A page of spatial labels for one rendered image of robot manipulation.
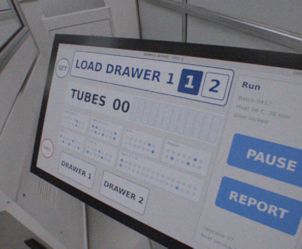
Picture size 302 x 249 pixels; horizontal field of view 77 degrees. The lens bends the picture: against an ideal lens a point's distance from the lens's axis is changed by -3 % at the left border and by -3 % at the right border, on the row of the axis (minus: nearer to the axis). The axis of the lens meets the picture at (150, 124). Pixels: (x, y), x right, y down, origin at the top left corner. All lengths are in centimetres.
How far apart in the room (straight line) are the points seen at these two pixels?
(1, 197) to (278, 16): 113
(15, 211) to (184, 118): 63
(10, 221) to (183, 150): 68
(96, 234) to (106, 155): 113
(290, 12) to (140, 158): 80
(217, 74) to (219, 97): 3
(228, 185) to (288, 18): 77
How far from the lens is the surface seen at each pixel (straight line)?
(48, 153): 47
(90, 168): 39
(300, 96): 29
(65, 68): 44
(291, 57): 30
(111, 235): 143
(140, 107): 32
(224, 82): 29
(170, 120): 30
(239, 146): 28
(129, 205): 35
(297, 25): 94
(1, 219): 84
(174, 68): 31
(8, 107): 83
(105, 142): 36
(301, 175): 30
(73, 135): 41
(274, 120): 29
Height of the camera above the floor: 130
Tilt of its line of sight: 41 degrees down
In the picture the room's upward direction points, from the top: 7 degrees counter-clockwise
